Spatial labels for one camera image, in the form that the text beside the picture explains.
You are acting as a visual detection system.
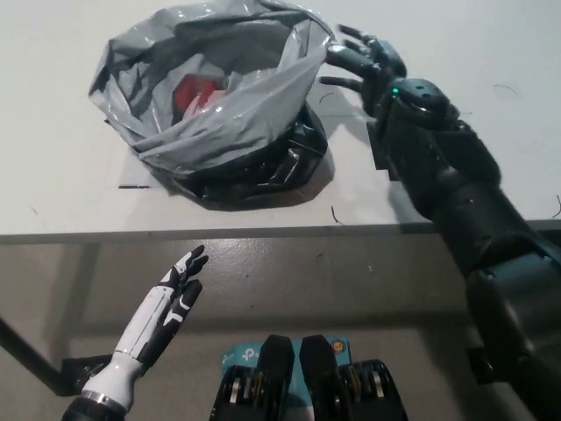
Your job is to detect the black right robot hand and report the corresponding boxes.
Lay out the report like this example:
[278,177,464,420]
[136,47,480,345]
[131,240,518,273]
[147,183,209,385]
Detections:
[318,24,408,122]

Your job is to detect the black table leg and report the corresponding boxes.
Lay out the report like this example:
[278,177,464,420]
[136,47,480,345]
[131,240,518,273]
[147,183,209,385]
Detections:
[0,315,67,396]

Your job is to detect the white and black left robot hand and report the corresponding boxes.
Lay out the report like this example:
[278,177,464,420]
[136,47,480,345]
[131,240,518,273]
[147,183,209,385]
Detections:
[81,244,209,403]

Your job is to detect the black and teal robot torso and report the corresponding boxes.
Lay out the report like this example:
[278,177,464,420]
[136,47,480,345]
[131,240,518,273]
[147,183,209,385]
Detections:
[209,335,411,421]

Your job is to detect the black floor tape patch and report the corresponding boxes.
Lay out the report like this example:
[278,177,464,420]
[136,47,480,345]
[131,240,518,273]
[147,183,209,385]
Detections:
[60,355,115,396]
[466,346,492,387]

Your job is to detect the grey plastic bag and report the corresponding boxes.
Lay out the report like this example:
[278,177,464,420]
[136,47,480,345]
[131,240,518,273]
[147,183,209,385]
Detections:
[87,0,338,212]

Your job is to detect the pink paper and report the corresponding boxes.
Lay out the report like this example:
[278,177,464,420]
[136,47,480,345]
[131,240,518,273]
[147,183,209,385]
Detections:
[183,87,231,119]

